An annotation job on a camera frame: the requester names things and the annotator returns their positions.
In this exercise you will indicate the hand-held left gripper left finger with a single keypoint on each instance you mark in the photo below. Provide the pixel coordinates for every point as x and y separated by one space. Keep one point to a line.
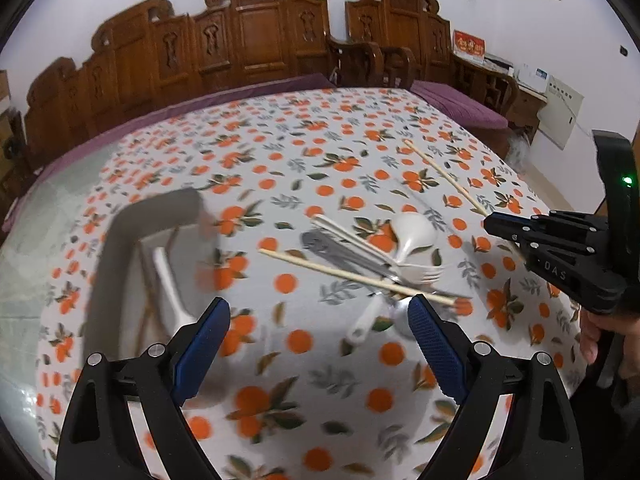
202 350

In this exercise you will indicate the metal fork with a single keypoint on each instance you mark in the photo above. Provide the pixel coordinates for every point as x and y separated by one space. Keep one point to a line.
320 244

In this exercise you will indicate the grey flat device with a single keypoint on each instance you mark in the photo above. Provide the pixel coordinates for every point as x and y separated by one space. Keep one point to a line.
500 64

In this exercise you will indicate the carved wooden armchair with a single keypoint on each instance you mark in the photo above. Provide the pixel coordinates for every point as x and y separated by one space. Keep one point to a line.
400 20

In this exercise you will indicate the wooden side table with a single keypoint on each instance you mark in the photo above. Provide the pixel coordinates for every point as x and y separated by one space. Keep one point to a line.
525 102

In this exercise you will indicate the light bamboo chopstick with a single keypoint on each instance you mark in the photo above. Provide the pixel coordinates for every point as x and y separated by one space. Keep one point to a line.
325 269
445 176

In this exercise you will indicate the clear plastic bag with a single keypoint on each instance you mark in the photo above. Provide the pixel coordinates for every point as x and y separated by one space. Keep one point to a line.
520 147

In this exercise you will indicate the person's right hand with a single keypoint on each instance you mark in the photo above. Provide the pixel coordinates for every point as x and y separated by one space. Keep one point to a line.
592 335

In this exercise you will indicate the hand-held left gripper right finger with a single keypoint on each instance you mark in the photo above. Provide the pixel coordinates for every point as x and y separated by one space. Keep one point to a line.
437 355

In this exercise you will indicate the carved wooden sofa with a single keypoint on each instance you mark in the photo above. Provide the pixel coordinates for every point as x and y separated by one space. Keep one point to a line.
250 35

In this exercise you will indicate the purple armchair cushion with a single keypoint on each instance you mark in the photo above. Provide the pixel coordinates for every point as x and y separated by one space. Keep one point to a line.
460 102

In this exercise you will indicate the white box with blue label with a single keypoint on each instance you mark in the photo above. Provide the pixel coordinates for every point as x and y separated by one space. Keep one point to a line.
542 77

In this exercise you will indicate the white wall panel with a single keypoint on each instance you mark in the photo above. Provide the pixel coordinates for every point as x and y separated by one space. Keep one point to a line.
562 110

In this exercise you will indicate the rectangular metal tray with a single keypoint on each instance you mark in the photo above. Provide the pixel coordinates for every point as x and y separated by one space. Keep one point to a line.
115 240

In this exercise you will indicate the white plastic fork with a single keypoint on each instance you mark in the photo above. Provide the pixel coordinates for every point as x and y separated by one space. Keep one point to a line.
350 239

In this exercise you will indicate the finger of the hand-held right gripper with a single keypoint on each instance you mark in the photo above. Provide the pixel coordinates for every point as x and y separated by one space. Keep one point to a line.
555 246
510 224

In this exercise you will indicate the orange fruit print tablecloth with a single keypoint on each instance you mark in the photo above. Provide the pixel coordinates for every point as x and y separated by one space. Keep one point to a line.
325 160

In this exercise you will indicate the red desk calendar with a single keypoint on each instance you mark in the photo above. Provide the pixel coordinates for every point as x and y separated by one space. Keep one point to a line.
468 49

